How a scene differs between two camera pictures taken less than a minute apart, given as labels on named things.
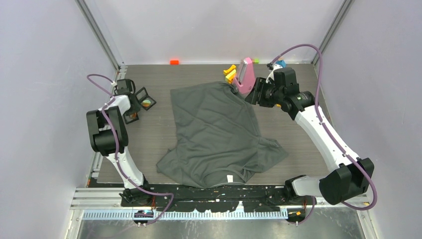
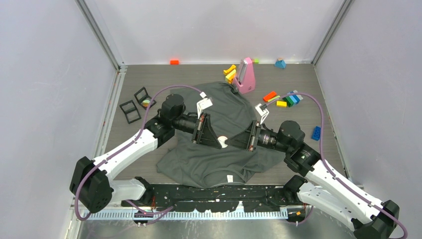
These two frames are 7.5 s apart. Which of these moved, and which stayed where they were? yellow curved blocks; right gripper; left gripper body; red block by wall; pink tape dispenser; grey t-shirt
Moved: right gripper; left gripper body
Stayed: pink tape dispenser; yellow curved blocks; red block by wall; grey t-shirt
